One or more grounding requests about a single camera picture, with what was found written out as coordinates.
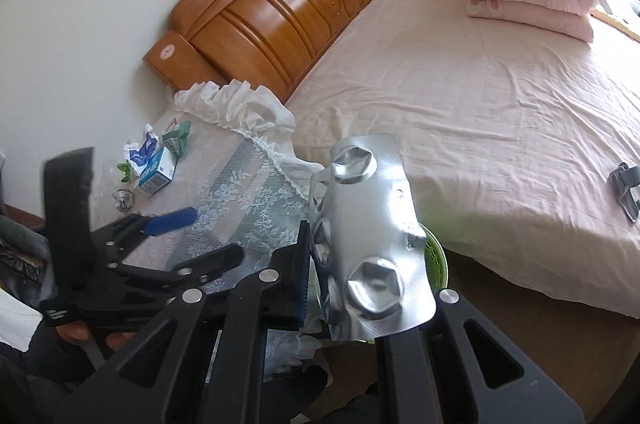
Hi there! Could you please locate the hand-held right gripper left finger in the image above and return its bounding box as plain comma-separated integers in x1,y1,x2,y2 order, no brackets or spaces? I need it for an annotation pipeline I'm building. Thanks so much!
54,220,315,424

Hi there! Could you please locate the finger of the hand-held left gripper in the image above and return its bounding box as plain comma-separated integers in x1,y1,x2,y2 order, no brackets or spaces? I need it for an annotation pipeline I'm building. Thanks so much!
112,244,246,293
102,206,199,255

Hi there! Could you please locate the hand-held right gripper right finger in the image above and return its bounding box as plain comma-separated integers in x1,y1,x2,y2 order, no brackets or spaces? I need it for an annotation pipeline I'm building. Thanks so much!
372,288,587,424

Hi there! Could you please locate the silver blister pack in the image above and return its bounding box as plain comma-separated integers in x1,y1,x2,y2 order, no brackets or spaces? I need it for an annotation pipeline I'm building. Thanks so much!
307,133,438,345

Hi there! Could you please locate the green plastic basket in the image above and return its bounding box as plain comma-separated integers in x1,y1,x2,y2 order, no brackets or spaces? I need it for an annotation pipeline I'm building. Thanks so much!
417,224,449,299

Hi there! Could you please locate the person's left forearm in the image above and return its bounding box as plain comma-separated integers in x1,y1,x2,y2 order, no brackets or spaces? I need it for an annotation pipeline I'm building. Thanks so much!
20,329,108,387

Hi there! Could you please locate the person's left hand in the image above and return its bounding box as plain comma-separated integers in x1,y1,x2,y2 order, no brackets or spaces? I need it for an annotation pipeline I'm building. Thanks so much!
54,321,143,352

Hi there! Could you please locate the small blue white carton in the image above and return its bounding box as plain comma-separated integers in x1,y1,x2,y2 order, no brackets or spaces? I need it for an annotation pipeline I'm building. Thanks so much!
137,147,179,195

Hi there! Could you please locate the dark padded jacket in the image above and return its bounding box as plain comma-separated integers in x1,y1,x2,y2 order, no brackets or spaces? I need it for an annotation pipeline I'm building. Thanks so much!
0,214,58,309

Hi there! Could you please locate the person's dark trouser leg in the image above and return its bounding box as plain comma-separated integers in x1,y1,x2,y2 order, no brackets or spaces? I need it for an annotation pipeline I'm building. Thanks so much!
300,369,382,424

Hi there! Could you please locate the crumpled blue white wrapper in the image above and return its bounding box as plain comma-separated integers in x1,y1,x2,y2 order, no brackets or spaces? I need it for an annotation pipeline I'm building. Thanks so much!
123,124,166,169

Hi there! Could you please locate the large crumpled green wrapper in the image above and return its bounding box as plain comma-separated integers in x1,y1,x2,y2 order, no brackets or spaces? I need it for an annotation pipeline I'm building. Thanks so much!
161,121,193,159

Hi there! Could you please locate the carved wooden headboard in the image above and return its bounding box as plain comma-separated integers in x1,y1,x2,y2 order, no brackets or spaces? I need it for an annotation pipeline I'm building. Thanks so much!
142,0,392,104

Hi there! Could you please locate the bed with pink sheet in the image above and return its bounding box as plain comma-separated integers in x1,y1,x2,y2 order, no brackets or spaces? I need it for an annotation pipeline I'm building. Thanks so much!
285,0,640,320

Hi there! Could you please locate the grey plastic clip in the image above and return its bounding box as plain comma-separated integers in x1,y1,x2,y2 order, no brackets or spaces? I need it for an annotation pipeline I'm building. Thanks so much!
607,161,640,222

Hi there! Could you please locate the folded pink blanket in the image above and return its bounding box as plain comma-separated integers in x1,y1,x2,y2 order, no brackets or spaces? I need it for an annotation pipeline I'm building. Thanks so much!
454,0,596,43

